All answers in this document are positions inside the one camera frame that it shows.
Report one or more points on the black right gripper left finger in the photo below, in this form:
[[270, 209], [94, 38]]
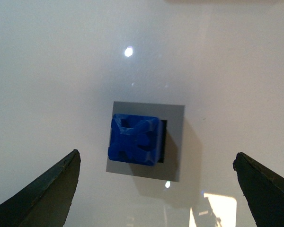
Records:
[[46, 201]]

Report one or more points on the gray square hollow base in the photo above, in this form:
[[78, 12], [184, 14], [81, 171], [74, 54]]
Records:
[[169, 168]]

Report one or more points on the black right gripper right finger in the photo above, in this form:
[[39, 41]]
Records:
[[263, 190]]

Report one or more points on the blue plastic part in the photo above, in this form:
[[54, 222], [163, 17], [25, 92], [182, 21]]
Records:
[[135, 139]]

